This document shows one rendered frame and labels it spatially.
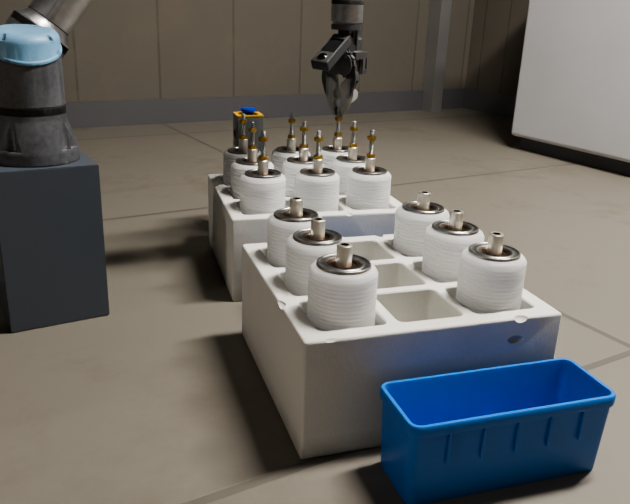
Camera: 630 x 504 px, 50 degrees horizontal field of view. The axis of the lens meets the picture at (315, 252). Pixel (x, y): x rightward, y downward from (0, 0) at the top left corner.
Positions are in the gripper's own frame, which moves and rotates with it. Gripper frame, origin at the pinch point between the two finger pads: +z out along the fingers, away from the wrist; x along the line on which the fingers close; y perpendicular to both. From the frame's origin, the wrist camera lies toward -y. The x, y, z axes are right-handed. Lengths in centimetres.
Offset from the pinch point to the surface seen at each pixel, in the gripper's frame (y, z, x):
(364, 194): -19.6, 13.7, -18.9
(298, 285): -65, 16, -33
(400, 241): -39, 15, -37
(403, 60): 243, 5, 97
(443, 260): -47, 14, -48
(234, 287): -43, 31, -3
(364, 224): -22.7, 19.2, -21.0
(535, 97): 163, 10, -5
